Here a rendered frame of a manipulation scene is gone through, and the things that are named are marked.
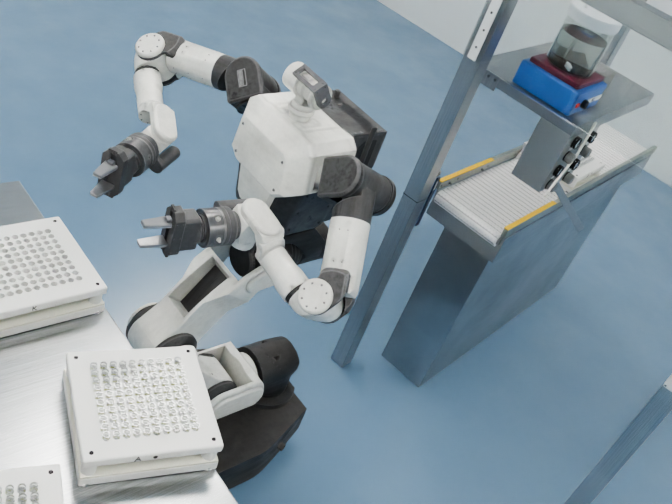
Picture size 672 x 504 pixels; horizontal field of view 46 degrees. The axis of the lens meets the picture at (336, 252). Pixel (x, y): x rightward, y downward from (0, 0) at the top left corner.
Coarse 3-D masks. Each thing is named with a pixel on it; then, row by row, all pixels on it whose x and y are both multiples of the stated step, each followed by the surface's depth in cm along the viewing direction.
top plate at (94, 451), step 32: (96, 352) 148; (128, 352) 150; (160, 352) 153; (192, 352) 155; (160, 384) 147; (192, 384) 149; (96, 416) 137; (128, 416) 139; (96, 448) 132; (128, 448) 134; (160, 448) 136; (192, 448) 138
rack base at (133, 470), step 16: (64, 384) 148; (80, 464) 134; (128, 464) 137; (144, 464) 138; (160, 464) 139; (176, 464) 140; (192, 464) 141; (208, 464) 143; (80, 480) 133; (96, 480) 134; (112, 480) 136
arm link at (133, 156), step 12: (120, 144) 183; (132, 144) 183; (144, 144) 185; (108, 156) 176; (120, 156) 175; (132, 156) 180; (144, 156) 184; (120, 168) 177; (132, 168) 183; (144, 168) 185; (108, 180) 180; (120, 180) 179; (108, 192) 182; (120, 192) 182
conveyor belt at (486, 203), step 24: (600, 144) 330; (504, 168) 285; (456, 192) 261; (480, 192) 266; (504, 192) 271; (528, 192) 276; (552, 192) 282; (456, 216) 255; (480, 216) 253; (504, 216) 258
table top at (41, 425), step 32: (0, 192) 185; (0, 224) 177; (96, 320) 164; (0, 352) 150; (32, 352) 152; (64, 352) 155; (0, 384) 145; (32, 384) 147; (0, 416) 140; (32, 416) 142; (64, 416) 144; (0, 448) 135; (32, 448) 137; (64, 448) 139; (64, 480) 134; (128, 480) 138; (160, 480) 140; (192, 480) 142
